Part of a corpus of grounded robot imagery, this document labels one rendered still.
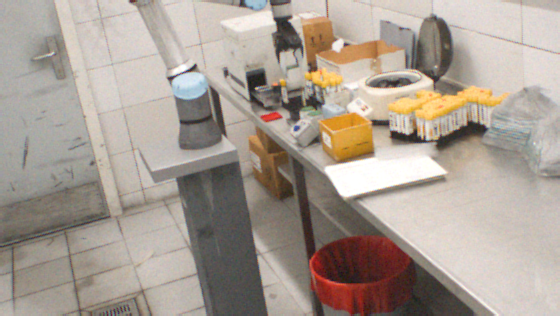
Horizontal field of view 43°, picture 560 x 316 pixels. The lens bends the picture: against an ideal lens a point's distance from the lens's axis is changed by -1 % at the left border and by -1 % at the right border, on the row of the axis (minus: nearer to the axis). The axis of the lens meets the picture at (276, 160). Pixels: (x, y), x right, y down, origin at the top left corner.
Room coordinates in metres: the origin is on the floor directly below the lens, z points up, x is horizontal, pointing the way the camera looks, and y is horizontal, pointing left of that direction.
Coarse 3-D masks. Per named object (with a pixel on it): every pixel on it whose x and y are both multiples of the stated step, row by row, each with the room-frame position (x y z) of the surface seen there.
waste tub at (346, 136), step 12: (324, 120) 2.20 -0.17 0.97; (336, 120) 2.21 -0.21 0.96; (348, 120) 2.22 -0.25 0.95; (360, 120) 2.19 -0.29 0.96; (324, 132) 2.15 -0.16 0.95; (336, 132) 2.08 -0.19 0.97; (348, 132) 2.09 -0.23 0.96; (360, 132) 2.10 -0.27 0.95; (324, 144) 2.17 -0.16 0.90; (336, 144) 2.08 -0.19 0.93; (348, 144) 2.09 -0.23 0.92; (360, 144) 2.10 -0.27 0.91; (372, 144) 2.10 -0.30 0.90; (336, 156) 2.08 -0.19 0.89; (348, 156) 2.09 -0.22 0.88
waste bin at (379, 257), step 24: (336, 240) 2.36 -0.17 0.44; (360, 240) 2.36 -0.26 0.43; (384, 240) 2.32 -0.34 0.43; (312, 264) 2.23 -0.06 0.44; (336, 264) 2.33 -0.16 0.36; (360, 264) 2.35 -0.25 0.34; (384, 264) 2.29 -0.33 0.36; (408, 264) 2.12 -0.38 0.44; (312, 288) 2.25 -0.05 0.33; (336, 288) 2.07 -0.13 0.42; (360, 288) 2.04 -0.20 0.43; (384, 288) 2.04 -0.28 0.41; (408, 288) 2.10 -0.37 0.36; (336, 312) 2.10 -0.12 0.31; (360, 312) 2.03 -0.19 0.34; (384, 312) 2.05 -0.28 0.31
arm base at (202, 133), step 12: (180, 120) 2.32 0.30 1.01; (192, 120) 2.30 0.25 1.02; (204, 120) 2.30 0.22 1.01; (180, 132) 2.33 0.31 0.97; (192, 132) 2.29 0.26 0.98; (204, 132) 2.29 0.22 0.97; (216, 132) 2.32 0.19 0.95; (180, 144) 2.32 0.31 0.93; (192, 144) 2.28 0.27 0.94; (204, 144) 2.28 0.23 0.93
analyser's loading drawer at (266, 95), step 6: (252, 90) 2.88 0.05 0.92; (258, 90) 2.80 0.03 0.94; (264, 90) 2.76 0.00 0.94; (270, 90) 2.76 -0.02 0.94; (258, 96) 2.78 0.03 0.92; (264, 96) 2.74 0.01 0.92; (270, 96) 2.70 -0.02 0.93; (276, 96) 2.71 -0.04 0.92; (264, 102) 2.70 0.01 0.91; (270, 102) 2.70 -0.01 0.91; (276, 102) 2.71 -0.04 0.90
